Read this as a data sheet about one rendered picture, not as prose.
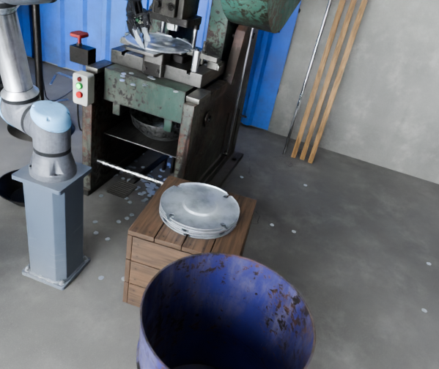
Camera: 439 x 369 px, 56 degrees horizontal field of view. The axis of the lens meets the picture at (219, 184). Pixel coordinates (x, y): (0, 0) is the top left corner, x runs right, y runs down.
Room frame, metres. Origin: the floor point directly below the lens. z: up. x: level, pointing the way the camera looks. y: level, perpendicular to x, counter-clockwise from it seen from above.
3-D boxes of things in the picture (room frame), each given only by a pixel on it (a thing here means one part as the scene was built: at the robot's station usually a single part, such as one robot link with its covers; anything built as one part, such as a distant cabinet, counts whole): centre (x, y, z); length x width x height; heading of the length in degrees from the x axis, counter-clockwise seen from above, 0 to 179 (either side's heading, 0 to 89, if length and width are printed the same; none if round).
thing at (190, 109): (2.00, 0.05, 0.45); 0.92 x 0.12 x 0.90; 166
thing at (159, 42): (1.81, 0.38, 0.78); 0.29 x 0.29 x 0.01
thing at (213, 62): (1.89, 0.18, 0.76); 0.17 x 0.06 x 0.10; 76
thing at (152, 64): (1.76, 0.39, 0.72); 0.25 x 0.14 x 0.14; 166
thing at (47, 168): (1.17, 0.56, 0.50); 0.15 x 0.15 x 0.10
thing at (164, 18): (1.93, 0.34, 0.86); 0.20 x 0.16 x 0.05; 76
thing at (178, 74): (1.93, 0.35, 0.68); 0.45 x 0.30 x 0.06; 76
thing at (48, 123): (1.17, 0.57, 0.62); 0.13 x 0.12 x 0.14; 62
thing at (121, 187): (1.80, 0.38, 0.14); 0.59 x 0.10 x 0.05; 166
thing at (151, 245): (1.23, 0.05, 0.18); 0.40 x 0.38 x 0.35; 172
